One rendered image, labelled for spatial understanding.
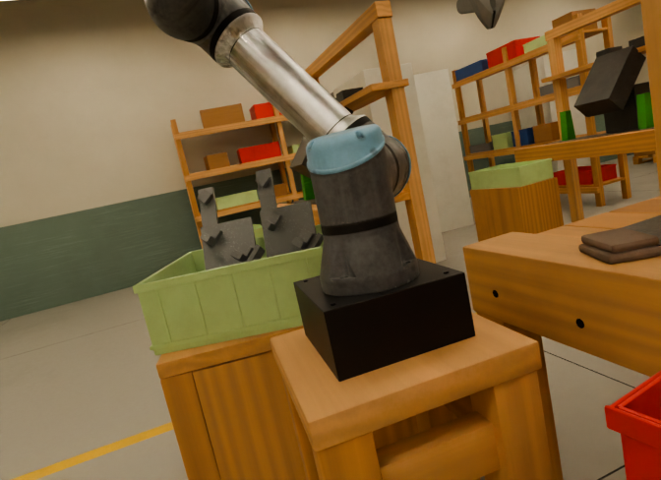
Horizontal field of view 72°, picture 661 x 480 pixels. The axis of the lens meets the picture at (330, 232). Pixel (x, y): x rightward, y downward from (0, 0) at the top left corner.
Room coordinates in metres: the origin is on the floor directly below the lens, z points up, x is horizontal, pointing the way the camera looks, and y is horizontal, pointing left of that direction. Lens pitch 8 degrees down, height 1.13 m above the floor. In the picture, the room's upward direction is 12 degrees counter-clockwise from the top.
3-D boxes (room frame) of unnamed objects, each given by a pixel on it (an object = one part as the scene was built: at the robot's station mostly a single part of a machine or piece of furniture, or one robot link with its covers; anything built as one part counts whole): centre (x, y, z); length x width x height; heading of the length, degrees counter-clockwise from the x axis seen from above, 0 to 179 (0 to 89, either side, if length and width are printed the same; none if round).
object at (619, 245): (0.69, -0.44, 0.91); 0.10 x 0.08 x 0.03; 174
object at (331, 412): (0.68, -0.04, 0.83); 0.32 x 0.32 x 0.04; 14
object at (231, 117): (7.15, 0.47, 1.14); 3.01 x 0.54 x 2.28; 108
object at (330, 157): (0.69, -0.05, 1.11); 0.13 x 0.12 x 0.14; 157
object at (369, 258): (0.68, -0.04, 1.00); 0.15 x 0.15 x 0.10
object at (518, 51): (6.50, -3.02, 1.13); 2.48 x 0.54 x 2.27; 18
